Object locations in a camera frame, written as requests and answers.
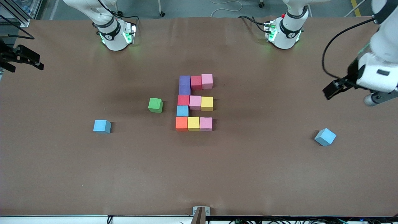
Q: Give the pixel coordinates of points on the green foam cube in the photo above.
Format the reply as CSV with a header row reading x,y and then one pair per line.
x,y
155,104

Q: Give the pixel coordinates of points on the yellow foam cube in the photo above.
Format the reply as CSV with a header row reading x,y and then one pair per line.
x,y
207,103
193,123

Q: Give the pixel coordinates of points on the blue foam cube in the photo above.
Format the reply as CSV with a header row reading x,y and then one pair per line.
x,y
101,125
326,135
182,110

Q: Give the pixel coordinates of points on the aluminium frame profile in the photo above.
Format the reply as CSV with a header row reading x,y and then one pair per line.
x,y
21,22

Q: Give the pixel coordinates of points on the grey metal camera bracket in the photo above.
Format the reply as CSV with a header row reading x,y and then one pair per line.
x,y
201,214

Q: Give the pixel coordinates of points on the brown table cover sheet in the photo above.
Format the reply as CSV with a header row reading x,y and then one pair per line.
x,y
62,174

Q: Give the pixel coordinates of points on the purple foam cube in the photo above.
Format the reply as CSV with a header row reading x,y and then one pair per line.
x,y
184,90
184,80

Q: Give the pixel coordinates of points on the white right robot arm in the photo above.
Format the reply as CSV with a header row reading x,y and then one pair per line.
x,y
116,43

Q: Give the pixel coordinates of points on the pink foam cube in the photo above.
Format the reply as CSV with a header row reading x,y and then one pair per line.
x,y
206,123
195,102
207,81

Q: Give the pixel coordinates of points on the orange foam cube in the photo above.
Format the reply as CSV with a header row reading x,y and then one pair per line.
x,y
181,123

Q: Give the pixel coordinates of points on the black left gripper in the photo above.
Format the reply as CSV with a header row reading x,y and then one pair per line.
x,y
350,78

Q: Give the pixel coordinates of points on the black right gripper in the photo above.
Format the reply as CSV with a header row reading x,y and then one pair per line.
x,y
9,56

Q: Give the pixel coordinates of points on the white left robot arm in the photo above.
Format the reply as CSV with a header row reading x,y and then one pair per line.
x,y
281,42

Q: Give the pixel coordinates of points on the red foam cube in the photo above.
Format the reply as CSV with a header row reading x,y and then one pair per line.
x,y
196,82
183,100

